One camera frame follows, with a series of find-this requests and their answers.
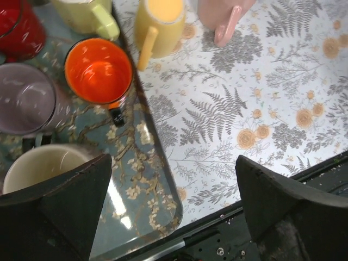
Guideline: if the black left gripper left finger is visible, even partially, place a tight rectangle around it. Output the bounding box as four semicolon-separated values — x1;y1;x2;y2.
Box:
1;154;112;260

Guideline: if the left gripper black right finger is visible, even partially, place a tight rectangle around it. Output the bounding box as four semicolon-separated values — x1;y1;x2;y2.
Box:
235;156;347;260

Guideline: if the cream floral mug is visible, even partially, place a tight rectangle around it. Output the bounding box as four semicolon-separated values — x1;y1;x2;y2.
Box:
3;144;100;194

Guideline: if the lilac mug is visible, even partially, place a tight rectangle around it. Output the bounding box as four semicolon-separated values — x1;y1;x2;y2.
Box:
1;63;73;136

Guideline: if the orange mug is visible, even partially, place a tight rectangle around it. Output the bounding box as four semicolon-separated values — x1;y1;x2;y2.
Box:
64;38;133;127

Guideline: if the red mug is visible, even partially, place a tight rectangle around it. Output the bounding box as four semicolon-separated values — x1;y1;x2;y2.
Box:
1;0;46;63

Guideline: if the light green faceted mug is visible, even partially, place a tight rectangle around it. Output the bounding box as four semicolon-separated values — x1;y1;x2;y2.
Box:
51;0;120;41

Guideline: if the light pink ribbed mug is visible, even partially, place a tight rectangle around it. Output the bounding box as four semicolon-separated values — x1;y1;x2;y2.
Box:
197;0;256;47

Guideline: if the yellow mug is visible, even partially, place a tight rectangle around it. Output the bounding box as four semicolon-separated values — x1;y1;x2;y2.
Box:
134;0;186;71

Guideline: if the green floral tray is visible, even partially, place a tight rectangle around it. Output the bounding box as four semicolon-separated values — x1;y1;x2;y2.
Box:
0;5;184;259

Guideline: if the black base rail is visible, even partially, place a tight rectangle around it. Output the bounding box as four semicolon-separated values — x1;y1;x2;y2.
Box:
123;152;347;260

